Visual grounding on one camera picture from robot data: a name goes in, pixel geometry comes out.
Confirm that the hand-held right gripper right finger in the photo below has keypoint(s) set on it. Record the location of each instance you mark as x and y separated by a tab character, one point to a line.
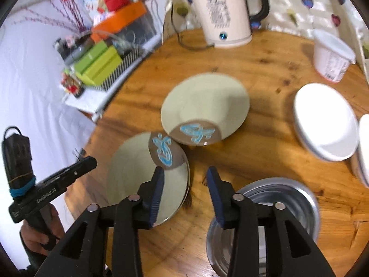
214	197

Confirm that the red twig branches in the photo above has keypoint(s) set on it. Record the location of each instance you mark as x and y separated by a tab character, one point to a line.
69	8

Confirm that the stack of bowls beneath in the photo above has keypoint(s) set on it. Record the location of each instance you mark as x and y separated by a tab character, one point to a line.
291	190

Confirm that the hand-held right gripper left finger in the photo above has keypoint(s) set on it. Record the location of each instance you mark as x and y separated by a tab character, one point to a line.
156	197

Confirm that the white plastic tub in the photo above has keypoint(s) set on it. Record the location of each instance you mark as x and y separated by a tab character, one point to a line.
331	57

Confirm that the person's left hand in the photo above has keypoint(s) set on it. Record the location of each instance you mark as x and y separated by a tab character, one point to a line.
33	236

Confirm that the heart print curtain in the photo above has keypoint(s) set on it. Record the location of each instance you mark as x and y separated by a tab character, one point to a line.
288	0

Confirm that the cream electric kettle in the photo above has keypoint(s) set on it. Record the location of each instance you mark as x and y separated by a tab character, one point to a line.
222	11

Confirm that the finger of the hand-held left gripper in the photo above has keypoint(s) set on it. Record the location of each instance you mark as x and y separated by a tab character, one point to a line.
80	168

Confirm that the white ceramic bowl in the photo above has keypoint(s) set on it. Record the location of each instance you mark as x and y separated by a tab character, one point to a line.
363	150
323	121

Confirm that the small colourful packet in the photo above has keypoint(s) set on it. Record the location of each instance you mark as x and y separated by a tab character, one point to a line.
72	85

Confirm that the person's left forearm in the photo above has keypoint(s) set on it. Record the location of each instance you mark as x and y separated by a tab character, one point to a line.
30	258

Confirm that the black and white striped box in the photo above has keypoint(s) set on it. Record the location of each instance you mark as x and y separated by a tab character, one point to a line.
124	66

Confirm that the beige plate with blue print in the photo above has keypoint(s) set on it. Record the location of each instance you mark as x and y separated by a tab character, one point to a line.
129	173
201	101
188	184

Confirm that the green box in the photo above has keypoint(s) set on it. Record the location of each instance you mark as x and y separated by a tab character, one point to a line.
105	66
92	56

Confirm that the orange box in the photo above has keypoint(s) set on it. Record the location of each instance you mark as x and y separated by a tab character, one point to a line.
121	18

